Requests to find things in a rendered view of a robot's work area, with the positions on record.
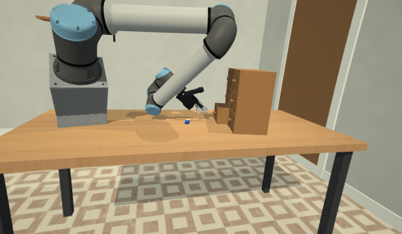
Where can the brown wooden chest of drawers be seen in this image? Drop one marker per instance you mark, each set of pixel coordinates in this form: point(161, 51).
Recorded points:
point(254, 101)

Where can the brown wooden drawer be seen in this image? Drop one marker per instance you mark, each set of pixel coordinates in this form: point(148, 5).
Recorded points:
point(228, 96)
point(221, 113)
point(233, 100)
point(235, 80)
point(230, 77)
point(231, 119)

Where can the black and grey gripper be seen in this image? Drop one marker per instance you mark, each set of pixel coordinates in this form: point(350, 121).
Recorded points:
point(190, 101)

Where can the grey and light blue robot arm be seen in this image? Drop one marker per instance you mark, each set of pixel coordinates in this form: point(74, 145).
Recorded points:
point(78, 28)

